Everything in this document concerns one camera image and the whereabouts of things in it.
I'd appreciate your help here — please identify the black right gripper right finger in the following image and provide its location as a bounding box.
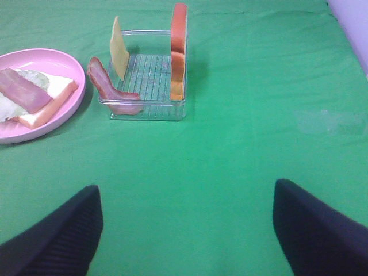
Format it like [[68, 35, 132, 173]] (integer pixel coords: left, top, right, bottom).
[[273, 179, 367, 275]]

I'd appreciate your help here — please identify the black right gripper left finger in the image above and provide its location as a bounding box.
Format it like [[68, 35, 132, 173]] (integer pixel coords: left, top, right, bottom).
[[1, 185, 103, 275]]

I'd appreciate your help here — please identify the green lettuce leaf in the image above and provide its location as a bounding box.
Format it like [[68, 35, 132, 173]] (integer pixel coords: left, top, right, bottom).
[[1, 69, 50, 122]]

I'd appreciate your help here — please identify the bacon strip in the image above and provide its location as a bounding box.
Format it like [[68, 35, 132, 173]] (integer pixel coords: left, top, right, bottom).
[[1, 68, 53, 114], [87, 57, 142, 115]]

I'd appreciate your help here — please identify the toast bread slice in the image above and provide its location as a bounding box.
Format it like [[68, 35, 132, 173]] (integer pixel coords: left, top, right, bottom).
[[10, 69, 79, 129], [170, 3, 187, 101]]

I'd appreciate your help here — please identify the yellow cheese slice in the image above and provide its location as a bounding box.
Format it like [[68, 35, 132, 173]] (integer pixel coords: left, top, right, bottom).
[[110, 16, 130, 81]]

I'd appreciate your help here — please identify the green tablecloth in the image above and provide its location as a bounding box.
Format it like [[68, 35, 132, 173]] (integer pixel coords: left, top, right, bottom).
[[1, 1, 367, 275]]

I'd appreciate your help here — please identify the pink round plate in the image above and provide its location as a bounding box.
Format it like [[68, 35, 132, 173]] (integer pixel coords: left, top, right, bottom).
[[1, 48, 86, 144]]

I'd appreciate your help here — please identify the right clear plastic container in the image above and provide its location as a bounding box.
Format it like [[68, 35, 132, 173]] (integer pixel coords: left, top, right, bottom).
[[98, 30, 186, 121]]

